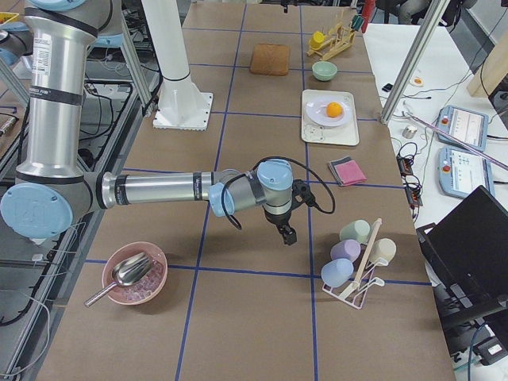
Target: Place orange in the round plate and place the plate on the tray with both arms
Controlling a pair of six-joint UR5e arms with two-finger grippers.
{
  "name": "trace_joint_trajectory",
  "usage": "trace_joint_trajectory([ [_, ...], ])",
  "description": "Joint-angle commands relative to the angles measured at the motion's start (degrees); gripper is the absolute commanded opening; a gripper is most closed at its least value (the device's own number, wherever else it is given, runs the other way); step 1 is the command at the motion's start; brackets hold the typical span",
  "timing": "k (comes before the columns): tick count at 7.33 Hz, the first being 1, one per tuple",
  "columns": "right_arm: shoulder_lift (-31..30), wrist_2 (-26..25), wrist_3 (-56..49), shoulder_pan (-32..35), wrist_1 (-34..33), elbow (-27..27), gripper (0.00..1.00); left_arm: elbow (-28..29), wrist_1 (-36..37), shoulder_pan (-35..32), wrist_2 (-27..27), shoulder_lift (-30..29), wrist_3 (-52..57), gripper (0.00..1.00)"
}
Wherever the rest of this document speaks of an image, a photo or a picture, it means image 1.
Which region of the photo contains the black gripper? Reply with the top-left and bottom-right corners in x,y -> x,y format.
280,0 -> 296,8
264,179 -> 316,245

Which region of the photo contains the white ceramic plate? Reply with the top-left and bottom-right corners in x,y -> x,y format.
304,97 -> 353,127

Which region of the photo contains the orange fruit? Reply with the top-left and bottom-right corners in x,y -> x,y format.
326,102 -> 344,118

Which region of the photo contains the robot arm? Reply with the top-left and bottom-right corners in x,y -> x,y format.
1,1 -> 317,245

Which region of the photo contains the cream bear serving tray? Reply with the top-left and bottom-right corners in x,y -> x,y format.
301,89 -> 360,146

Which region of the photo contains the yellow mug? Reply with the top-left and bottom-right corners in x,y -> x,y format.
309,31 -> 325,51

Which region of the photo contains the wooden cutting board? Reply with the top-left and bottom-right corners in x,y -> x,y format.
249,44 -> 291,76

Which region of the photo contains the blue cup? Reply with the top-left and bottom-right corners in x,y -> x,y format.
321,258 -> 354,288

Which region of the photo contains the purple cup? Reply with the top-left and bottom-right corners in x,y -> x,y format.
330,239 -> 361,262

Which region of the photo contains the wooden dish rack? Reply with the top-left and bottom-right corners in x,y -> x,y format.
306,17 -> 356,61

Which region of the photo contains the green cup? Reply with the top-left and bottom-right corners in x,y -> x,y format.
339,219 -> 371,244

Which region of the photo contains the dark green mug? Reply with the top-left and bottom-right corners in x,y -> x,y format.
349,14 -> 364,32

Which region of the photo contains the green ceramic bowl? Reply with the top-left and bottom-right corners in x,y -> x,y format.
311,61 -> 338,82

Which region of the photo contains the grey cloth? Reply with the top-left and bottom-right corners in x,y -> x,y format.
329,156 -> 356,186

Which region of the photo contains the red cylinder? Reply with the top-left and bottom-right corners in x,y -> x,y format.
362,0 -> 375,23

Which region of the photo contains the pink cloth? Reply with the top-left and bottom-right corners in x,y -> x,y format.
333,160 -> 367,187

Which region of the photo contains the white cup rack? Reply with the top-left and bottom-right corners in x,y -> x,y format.
322,218 -> 390,310

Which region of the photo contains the beige cup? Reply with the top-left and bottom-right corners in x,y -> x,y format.
369,238 -> 397,263

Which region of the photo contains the small black phone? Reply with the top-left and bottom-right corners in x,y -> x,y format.
382,83 -> 393,92

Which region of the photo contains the pink bowl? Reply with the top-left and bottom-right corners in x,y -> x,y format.
102,241 -> 168,306

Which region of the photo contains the fried egg toy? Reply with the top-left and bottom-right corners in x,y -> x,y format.
410,76 -> 424,87

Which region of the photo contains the metal scoop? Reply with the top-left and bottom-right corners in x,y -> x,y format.
84,252 -> 153,307

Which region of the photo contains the small metal cylinder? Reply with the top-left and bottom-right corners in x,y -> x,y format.
402,125 -> 418,140

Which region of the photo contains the pink grabber stick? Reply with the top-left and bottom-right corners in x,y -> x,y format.
402,110 -> 507,170

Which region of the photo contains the black laptop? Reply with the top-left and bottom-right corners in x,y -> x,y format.
417,186 -> 507,335

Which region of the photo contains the lower teach pendant tablet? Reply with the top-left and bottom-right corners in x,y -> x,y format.
437,146 -> 495,198

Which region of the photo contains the teach pendant tablet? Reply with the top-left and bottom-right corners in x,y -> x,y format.
437,106 -> 488,152
437,146 -> 495,198

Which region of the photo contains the upper teach pendant tablet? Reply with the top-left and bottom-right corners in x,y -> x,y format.
437,106 -> 488,152

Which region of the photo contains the aluminium frame post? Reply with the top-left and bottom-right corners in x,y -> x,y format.
379,0 -> 450,125

